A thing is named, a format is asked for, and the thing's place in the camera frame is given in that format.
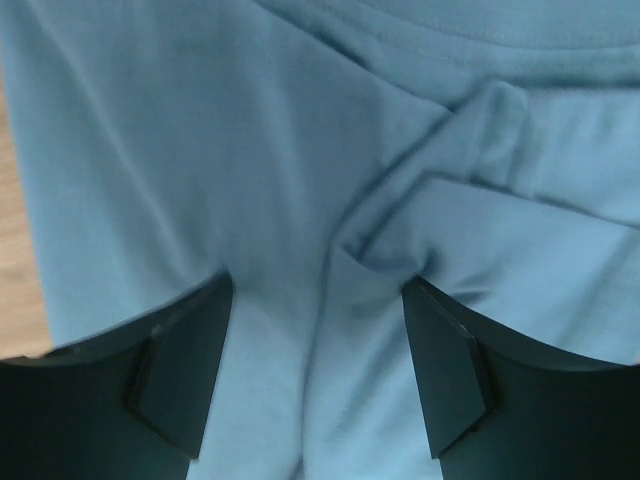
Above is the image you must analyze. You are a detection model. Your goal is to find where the teal blue t-shirt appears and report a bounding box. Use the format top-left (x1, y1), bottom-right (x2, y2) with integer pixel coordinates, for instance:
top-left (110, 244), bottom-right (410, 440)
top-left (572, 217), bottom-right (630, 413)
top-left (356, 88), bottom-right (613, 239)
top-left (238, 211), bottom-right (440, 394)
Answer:
top-left (1, 1), bottom-right (639, 479)

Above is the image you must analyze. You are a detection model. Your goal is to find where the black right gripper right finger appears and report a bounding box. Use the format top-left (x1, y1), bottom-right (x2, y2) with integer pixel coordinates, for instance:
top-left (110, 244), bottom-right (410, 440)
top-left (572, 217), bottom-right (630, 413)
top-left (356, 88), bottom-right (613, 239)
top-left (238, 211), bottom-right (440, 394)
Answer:
top-left (402, 278), bottom-right (639, 480)

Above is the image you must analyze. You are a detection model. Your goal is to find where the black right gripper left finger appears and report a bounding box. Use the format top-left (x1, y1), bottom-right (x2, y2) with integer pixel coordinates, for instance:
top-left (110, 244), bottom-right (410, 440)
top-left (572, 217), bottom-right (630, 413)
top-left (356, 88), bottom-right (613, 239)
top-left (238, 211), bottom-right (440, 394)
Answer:
top-left (1, 274), bottom-right (234, 480)

